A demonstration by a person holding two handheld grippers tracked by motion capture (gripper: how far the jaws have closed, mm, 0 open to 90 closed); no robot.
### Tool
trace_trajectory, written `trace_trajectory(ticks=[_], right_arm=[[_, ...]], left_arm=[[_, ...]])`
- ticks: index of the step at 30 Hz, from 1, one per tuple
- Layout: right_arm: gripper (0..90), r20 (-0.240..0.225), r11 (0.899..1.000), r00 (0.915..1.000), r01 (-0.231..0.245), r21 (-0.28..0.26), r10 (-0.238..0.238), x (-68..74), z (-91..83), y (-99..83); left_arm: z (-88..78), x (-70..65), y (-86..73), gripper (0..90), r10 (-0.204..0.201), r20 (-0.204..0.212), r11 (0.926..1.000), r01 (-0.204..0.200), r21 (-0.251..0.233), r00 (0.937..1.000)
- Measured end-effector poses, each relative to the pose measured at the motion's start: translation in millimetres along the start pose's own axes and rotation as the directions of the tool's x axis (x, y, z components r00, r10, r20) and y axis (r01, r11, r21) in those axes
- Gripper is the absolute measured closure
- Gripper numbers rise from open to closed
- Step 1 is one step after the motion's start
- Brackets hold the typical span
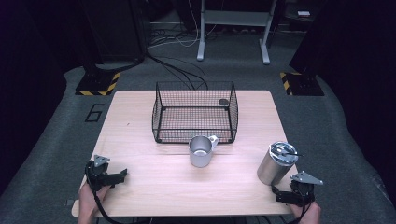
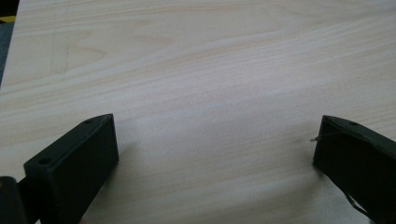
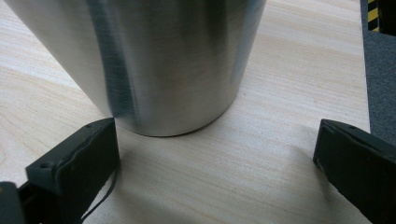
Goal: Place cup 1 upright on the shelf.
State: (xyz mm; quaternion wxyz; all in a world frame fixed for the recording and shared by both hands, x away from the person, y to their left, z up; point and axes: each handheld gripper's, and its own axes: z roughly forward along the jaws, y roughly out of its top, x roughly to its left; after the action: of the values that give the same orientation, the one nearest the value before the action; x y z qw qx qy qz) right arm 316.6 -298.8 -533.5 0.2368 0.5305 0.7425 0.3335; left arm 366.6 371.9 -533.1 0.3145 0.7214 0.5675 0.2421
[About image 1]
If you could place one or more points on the silver metal mug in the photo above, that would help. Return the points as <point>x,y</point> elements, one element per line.
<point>200,154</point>

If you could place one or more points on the small black round disc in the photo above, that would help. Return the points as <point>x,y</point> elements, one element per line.
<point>223,101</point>

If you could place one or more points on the black cabinet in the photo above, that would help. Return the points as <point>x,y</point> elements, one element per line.
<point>115,28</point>

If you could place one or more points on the person's left hand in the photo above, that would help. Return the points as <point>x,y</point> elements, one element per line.
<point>87,200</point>

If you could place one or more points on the small white box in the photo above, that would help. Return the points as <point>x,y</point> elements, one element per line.
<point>303,13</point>

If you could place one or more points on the black base plate yellow stripes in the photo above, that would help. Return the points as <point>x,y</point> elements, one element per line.
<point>98,84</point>
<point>302,84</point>

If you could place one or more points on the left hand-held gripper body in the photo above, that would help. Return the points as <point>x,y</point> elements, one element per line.
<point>97,174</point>

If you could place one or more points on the white metal stand frame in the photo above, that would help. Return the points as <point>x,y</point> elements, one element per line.
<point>201,46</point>

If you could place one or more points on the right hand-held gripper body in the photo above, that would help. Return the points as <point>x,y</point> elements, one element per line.
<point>303,191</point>

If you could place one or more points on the grey tape strip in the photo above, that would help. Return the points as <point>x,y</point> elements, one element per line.
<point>69,202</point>

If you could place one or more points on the stainless steel tumbler with lid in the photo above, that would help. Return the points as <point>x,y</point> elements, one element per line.
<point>274,168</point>

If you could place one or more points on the person's right hand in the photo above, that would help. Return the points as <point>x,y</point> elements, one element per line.
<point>308,214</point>

